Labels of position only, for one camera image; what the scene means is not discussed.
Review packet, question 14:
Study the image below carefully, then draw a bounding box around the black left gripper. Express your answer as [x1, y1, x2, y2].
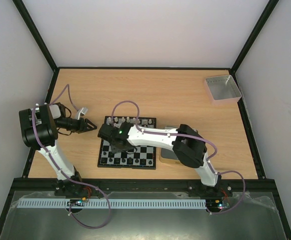
[55, 117, 97, 134]

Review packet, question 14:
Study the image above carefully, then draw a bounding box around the gold metal tin with pieces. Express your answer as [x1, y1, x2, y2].
[159, 136, 200, 169]

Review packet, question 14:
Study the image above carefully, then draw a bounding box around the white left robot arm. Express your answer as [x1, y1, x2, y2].
[18, 102, 97, 188]

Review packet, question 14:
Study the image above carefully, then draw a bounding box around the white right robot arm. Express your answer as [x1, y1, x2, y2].
[97, 122, 221, 196]

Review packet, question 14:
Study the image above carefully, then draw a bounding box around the pink metal tin lid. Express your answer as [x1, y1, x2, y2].
[203, 75, 242, 105]

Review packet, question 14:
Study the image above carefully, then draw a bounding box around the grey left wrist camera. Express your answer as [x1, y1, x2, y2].
[74, 107, 88, 120]

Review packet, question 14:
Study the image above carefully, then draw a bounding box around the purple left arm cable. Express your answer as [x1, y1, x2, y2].
[32, 83, 112, 229]

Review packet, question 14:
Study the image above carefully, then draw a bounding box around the white slotted cable duct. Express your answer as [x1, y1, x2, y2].
[16, 198, 206, 210]

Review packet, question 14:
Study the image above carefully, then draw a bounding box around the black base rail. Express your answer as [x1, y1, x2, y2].
[10, 176, 276, 198]

